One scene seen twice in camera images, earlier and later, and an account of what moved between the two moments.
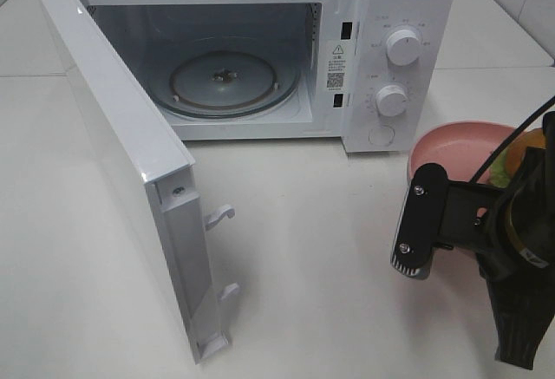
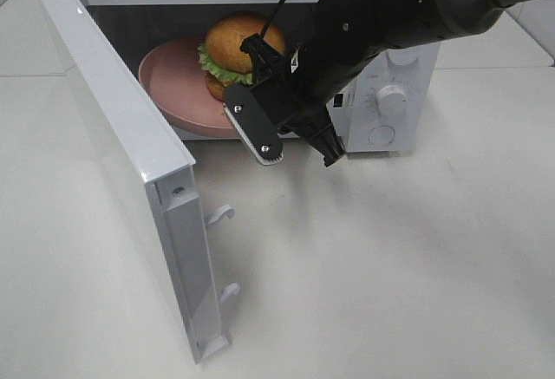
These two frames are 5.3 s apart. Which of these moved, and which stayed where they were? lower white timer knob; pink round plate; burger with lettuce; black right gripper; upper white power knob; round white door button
Moved: pink round plate; black right gripper; burger with lettuce
Stayed: lower white timer knob; round white door button; upper white power knob
